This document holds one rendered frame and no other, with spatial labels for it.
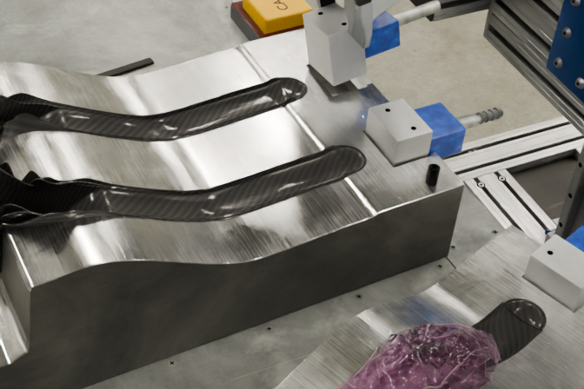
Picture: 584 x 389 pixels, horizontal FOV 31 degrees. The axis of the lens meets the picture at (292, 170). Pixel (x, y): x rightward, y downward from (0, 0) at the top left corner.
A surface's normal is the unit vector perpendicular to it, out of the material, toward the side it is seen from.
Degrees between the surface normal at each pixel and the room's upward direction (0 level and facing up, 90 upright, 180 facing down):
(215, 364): 0
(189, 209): 21
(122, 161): 29
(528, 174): 0
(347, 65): 82
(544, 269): 90
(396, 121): 0
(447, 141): 90
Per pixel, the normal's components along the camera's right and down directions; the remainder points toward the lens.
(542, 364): 0.15, -0.79
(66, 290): 0.46, 0.62
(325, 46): -0.88, 0.37
